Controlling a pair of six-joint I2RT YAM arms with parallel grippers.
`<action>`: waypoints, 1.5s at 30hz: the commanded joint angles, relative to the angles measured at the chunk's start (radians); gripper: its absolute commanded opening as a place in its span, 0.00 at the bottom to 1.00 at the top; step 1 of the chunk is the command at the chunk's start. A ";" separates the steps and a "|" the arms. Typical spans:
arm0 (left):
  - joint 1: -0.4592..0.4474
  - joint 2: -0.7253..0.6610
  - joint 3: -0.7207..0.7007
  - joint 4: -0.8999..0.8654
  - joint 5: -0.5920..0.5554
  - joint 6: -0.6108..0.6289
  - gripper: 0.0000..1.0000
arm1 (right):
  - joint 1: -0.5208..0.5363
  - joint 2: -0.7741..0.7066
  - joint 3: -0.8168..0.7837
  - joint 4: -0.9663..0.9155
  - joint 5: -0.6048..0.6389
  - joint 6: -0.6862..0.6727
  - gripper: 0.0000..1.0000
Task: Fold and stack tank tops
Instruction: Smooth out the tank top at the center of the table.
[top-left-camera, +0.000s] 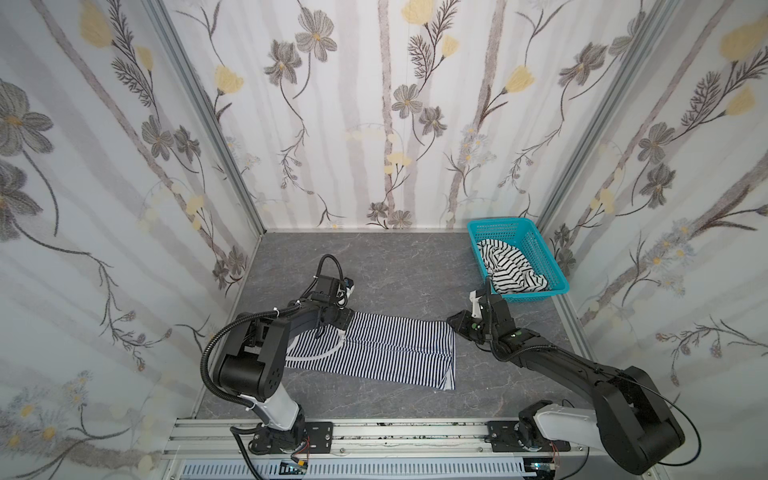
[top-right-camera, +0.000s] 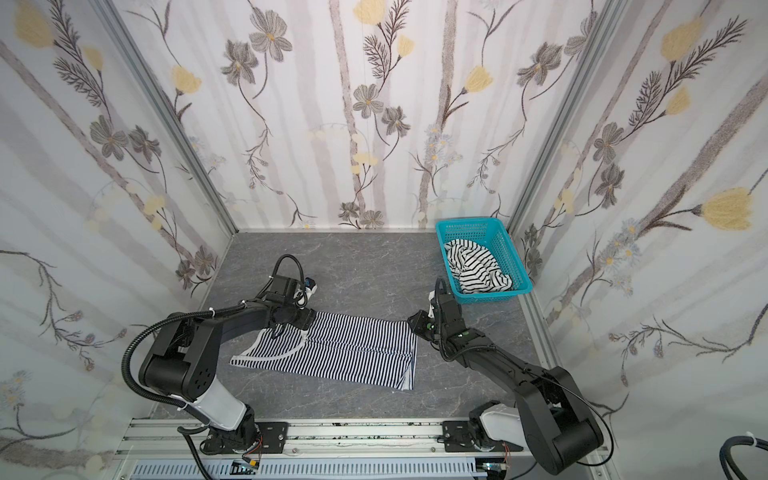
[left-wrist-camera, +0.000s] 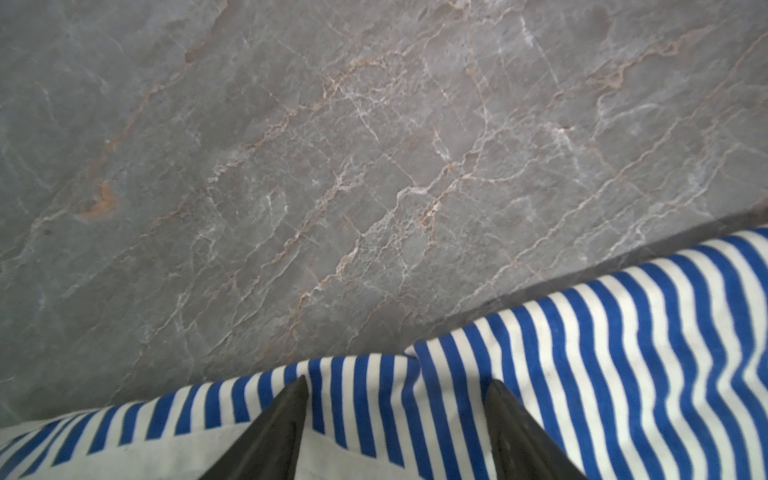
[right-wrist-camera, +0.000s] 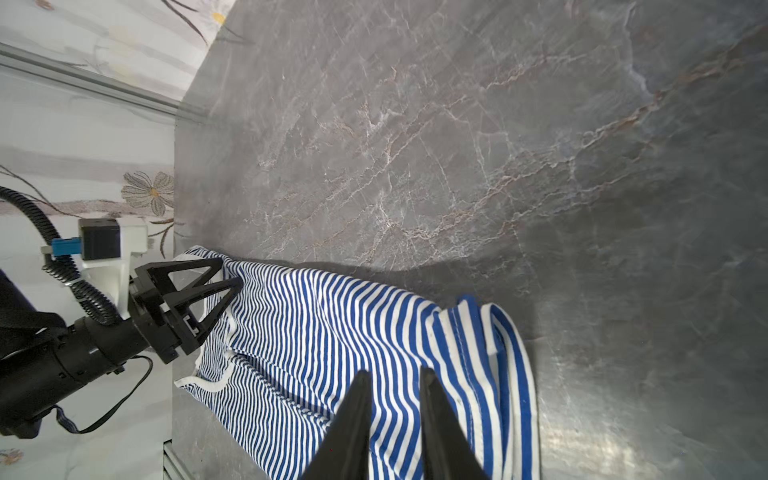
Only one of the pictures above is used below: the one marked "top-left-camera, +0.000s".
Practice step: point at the white slotted cable duct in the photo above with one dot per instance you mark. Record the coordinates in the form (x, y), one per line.
(402, 468)

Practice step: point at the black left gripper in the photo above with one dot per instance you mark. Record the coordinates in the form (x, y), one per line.
(335, 317)

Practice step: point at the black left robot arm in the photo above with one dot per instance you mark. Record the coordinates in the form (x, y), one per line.
(244, 362)

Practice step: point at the green circuit board right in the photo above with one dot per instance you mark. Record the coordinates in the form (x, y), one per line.
(540, 469)

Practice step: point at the black white striped tank top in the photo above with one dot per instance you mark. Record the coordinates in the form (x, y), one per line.
(509, 269)

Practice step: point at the teal plastic basket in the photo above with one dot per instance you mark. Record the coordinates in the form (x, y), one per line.
(523, 234)

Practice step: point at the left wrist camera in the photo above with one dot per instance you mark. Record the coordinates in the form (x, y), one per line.
(346, 287)

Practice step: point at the green circuit board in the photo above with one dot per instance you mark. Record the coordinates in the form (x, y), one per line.
(540, 469)
(293, 467)

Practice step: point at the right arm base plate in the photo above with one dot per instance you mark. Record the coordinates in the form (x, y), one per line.
(511, 436)

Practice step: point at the aluminium corner post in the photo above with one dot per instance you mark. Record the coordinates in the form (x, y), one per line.
(195, 92)
(630, 67)

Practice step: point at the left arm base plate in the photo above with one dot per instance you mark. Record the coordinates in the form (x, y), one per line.
(307, 437)

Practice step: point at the blue white striped tank top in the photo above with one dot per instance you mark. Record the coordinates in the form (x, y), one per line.
(384, 348)

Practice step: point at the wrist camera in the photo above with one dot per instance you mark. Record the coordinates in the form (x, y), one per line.
(478, 304)
(346, 287)

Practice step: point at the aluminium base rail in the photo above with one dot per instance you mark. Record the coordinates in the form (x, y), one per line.
(358, 438)

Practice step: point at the green circuit board left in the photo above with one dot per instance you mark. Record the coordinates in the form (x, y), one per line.
(293, 467)

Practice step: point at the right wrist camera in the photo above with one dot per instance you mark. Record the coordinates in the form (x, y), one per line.
(478, 304)

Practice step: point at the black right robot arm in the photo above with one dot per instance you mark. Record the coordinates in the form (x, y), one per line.
(628, 418)

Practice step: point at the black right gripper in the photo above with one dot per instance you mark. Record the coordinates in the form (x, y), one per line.
(475, 324)

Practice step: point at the aluminium corner post left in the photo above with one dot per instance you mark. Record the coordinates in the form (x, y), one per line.
(195, 92)

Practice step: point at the aluminium corner post right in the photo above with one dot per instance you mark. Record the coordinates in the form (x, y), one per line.
(630, 67)

